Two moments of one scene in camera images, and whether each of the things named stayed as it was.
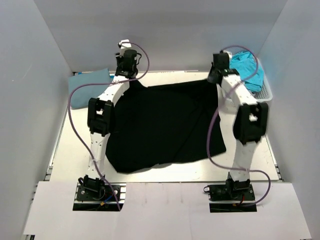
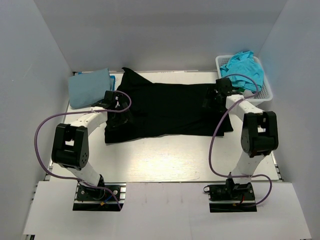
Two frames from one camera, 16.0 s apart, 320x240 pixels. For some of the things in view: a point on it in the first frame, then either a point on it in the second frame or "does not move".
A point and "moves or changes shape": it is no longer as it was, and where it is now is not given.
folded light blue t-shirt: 84,87 does not move
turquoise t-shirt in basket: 249,69 does not move
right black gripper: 210,77 -> 211,95
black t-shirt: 164,124 moves or changes shape
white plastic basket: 265,94 does not move
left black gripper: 119,60 -> 125,117
